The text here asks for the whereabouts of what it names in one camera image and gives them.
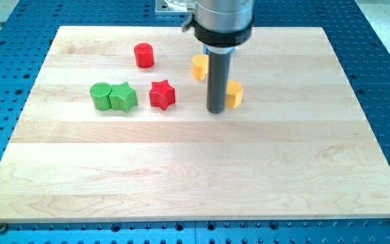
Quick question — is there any yellow heart block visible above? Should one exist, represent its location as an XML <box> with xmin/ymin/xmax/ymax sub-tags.
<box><xmin>225</xmin><ymin>81</ymin><xmax>244</xmax><ymax>108</ymax></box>
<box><xmin>192</xmin><ymin>54</ymin><xmax>209</xmax><ymax>81</ymax></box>

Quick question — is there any red cylinder block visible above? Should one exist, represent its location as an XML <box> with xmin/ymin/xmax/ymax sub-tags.
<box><xmin>134</xmin><ymin>43</ymin><xmax>154</xmax><ymax>68</ymax></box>

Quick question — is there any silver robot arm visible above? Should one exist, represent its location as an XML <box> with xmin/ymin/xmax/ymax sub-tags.
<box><xmin>182</xmin><ymin>0</ymin><xmax>255</xmax><ymax>114</ymax></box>

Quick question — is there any yellow heart block lower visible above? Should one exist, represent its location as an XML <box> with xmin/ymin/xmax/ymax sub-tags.
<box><xmin>225</xmin><ymin>81</ymin><xmax>244</xmax><ymax>108</ymax></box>

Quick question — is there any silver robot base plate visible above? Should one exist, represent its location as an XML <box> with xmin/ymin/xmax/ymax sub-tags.
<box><xmin>154</xmin><ymin>0</ymin><xmax>195</xmax><ymax>16</ymax></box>

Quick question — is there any green cylinder block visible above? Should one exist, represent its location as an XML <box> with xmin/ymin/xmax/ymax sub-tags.
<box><xmin>89</xmin><ymin>83</ymin><xmax>112</xmax><ymax>110</ymax></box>

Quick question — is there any green star block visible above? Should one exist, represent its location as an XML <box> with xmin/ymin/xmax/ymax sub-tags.
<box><xmin>109</xmin><ymin>82</ymin><xmax>138</xmax><ymax>113</ymax></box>

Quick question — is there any light wooden board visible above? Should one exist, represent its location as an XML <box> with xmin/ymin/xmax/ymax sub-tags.
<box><xmin>0</xmin><ymin>26</ymin><xmax>390</xmax><ymax>223</ymax></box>

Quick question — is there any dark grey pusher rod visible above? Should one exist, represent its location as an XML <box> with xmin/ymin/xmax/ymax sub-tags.
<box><xmin>207</xmin><ymin>51</ymin><xmax>230</xmax><ymax>114</ymax></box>

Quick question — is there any yellow heart block upper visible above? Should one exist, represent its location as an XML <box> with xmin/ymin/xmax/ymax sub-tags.
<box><xmin>192</xmin><ymin>54</ymin><xmax>209</xmax><ymax>81</ymax></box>

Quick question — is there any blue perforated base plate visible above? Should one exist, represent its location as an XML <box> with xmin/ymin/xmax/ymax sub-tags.
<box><xmin>0</xmin><ymin>0</ymin><xmax>390</xmax><ymax>243</ymax></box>

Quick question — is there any red star block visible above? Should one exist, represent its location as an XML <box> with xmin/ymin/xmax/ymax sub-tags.
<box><xmin>149</xmin><ymin>79</ymin><xmax>175</xmax><ymax>110</ymax></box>

